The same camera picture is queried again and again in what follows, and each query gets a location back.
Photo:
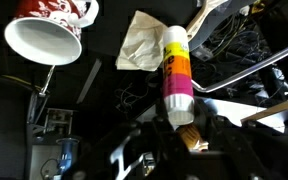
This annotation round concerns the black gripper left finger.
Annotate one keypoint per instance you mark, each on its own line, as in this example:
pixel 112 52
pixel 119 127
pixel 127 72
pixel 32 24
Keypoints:
pixel 169 136

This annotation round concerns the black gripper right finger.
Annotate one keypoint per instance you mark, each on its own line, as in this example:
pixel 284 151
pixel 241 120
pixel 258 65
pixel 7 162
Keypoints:
pixel 209 123

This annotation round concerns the white yellow orange pink glue stick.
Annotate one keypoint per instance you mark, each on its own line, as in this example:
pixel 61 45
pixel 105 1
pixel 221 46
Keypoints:
pixel 178 73

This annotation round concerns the red white floral mug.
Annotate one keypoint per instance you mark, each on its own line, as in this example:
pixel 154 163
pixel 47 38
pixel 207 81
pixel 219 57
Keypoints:
pixel 42 41

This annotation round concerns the brown striped round object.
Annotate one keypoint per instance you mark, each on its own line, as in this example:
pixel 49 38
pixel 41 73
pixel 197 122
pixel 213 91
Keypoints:
pixel 190 136

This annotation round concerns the light wooden plank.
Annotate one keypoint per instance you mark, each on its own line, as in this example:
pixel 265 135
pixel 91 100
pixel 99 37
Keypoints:
pixel 274 110

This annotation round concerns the small crumpled beige paper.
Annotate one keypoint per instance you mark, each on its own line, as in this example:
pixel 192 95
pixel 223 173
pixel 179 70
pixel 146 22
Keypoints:
pixel 140 46

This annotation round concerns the bent metal tube frame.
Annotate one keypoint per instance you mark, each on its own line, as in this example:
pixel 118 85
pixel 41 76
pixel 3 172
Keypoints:
pixel 250 71

